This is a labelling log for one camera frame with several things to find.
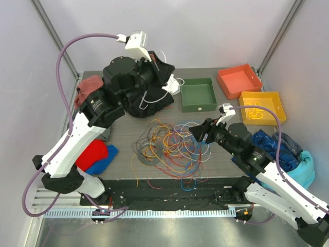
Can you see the bright red cloth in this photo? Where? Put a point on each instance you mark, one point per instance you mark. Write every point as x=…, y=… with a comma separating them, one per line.
x=94, y=152

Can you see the green plastic bin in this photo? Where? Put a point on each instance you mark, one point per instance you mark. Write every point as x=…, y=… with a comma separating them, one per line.
x=197, y=95

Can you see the white cloth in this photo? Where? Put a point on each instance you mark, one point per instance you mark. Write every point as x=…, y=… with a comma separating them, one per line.
x=172, y=87

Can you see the grey-blue cloth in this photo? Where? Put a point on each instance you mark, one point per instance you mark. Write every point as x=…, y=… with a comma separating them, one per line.
x=289, y=146

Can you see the right aluminium frame post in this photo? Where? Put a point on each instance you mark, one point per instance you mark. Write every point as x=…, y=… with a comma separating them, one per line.
x=282, y=31

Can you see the pink cloth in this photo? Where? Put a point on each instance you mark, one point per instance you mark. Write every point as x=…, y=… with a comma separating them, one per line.
x=86, y=87

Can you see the orange plastic bin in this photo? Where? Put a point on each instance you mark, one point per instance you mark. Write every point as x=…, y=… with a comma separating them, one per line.
x=238, y=79

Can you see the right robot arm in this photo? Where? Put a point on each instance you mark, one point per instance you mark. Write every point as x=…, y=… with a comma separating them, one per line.
x=266, y=184

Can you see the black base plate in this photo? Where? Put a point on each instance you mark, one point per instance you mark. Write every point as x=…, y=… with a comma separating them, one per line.
x=172, y=195

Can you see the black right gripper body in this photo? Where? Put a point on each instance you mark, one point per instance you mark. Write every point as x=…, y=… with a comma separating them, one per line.
x=218, y=133

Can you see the royal blue cloth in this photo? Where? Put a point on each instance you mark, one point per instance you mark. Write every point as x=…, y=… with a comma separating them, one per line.
x=100, y=166

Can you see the aluminium frame post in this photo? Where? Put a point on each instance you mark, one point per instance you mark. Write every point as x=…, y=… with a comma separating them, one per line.
x=53, y=34
x=282, y=31

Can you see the left aluminium frame post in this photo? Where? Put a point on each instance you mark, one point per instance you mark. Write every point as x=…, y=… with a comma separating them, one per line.
x=53, y=34

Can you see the turquoise cloth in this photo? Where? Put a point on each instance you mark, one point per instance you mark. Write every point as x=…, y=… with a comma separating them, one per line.
x=302, y=172

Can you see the grey cloth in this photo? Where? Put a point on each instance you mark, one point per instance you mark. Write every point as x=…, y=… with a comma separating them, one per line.
x=106, y=135

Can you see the blue plaid shirt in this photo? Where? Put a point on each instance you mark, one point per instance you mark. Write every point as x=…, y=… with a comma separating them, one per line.
x=268, y=143

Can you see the white slotted cable duct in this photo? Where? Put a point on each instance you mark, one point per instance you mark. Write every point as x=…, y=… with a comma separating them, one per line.
x=138, y=214

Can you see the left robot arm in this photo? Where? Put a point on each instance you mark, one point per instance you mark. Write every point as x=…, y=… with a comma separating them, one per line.
x=124, y=80

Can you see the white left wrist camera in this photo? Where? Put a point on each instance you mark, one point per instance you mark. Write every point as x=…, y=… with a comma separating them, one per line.
x=135, y=45

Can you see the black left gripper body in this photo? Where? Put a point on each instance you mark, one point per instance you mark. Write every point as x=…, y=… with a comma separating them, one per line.
x=148, y=75

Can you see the black cloth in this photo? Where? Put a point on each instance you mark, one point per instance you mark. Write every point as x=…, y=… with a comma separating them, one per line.
x=150, y=102

